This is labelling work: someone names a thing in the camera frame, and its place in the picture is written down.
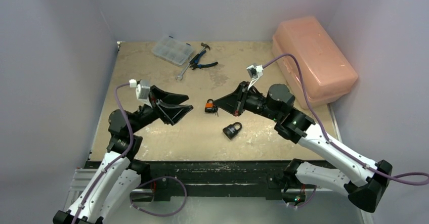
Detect orange black padlock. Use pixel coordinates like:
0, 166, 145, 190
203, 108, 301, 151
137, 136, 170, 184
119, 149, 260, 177
204, 99, 214, 113

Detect black key bunch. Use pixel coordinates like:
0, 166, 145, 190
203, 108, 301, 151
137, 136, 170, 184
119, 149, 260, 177
212, 105, 219, 117

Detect clear plastic organizer box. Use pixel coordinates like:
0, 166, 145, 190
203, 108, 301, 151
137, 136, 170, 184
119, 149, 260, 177
151, 35, 195, 66

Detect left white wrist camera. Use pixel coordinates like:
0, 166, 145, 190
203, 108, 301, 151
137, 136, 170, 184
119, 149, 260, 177
129, 79, 151, 107

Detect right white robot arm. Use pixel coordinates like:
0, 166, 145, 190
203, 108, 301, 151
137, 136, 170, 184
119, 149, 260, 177
213, 81, 393, 213

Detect silver wrench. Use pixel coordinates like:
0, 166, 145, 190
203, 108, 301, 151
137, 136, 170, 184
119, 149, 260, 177
176, 64, 190, 80

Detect blue handled pliers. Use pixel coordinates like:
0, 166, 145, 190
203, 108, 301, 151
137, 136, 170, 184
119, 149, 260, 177
189, 50, 219, 71

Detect small hammer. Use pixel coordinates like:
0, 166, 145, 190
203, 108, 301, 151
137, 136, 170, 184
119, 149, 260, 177
190, 42, 211, 64

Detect purple cable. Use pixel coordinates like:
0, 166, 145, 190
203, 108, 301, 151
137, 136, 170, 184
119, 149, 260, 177
261, 53, 429, 210
68, 83, 188, 224

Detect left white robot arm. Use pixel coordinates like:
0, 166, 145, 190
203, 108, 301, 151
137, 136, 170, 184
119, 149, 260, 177
53, 79, 193, 223

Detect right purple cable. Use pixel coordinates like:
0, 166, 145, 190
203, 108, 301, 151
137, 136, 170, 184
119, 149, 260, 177
261, 53, 429, 210

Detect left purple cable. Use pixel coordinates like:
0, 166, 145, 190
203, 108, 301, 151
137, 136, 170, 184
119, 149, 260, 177
68, 83, 188, 224

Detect pink plastic storage box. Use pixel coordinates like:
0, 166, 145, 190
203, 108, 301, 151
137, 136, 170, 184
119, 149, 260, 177
272, 16, 358, 109

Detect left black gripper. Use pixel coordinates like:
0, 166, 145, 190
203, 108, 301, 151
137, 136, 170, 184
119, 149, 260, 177
130, 85, 193, 134

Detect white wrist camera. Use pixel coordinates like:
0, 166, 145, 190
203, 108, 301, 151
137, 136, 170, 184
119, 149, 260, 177
129, 79, 151, 107
246, 64, 264, 90

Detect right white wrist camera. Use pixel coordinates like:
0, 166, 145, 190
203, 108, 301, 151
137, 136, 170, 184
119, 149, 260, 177
246, 64, 264, 90

